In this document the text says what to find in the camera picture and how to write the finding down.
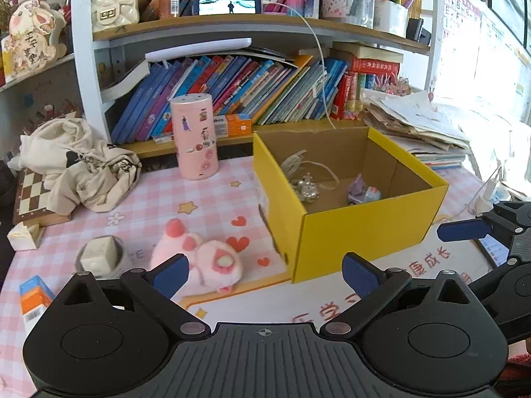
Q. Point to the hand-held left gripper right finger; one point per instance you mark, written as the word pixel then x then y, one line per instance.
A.
pixel 361 275

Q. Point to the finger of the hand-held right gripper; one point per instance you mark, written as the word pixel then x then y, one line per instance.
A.
pixel 462 230

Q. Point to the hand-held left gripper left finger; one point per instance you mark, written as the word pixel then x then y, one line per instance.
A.
pixel 170 274

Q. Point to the pink plush toy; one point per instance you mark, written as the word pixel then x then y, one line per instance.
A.
pixel 211 261

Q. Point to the yellow cardboard box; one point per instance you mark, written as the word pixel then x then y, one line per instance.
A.
pixel 352 232

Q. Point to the clear tape roll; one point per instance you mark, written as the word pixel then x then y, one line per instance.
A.
pixel 121 251

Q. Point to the white square block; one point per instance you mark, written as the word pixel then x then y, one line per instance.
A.
pixel 98 257

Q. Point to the black smartphone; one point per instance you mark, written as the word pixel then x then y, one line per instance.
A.
pixel 495 253

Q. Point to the purple toy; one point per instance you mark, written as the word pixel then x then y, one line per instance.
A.
pixel 363 192

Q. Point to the pink checked table mat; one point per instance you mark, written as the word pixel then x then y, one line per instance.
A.
pixel 207 199

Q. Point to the silver hair ornament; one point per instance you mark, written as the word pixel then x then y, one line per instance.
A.
pixel 305 188

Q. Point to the stack of papers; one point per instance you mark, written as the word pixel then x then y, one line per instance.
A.
pixel 415 128

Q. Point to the pink cylinder with stickers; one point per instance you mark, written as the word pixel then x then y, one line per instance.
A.
pixel 195 141

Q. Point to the orange and blue carton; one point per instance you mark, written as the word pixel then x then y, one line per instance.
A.
pixel 35 302
pixel 234 126

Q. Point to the beige cloth bag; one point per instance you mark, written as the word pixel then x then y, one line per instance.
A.
pixel 83 161

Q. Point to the wooden chessboard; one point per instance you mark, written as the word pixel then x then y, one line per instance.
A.
pixel 31 199

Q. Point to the pink tasselled trinkets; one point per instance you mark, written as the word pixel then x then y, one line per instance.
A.
pixel 392 87

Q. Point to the black bag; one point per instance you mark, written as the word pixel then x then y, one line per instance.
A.
pixel 7 182

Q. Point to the row of children's books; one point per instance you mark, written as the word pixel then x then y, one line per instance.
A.
pixel 249 91

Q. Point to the small black box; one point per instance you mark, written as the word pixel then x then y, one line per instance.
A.
pixel 417 29

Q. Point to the white pen cup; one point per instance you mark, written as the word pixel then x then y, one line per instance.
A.
pixel 390 18

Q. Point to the clear pen holder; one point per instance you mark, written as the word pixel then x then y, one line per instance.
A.
pixel 348 6

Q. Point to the white and wooden bookshelf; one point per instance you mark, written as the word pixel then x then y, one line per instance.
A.
pixel 249 25

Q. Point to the white quilted purse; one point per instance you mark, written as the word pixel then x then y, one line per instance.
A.
pixel 114 8

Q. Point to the cartoon bunny ornament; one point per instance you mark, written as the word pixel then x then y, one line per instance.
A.
pixel 31 37

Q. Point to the smartphone in blue case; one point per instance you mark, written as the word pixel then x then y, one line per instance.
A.
pixel 228 2

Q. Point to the alphabet wall poster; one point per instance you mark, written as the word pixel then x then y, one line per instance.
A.
pixel 477 49

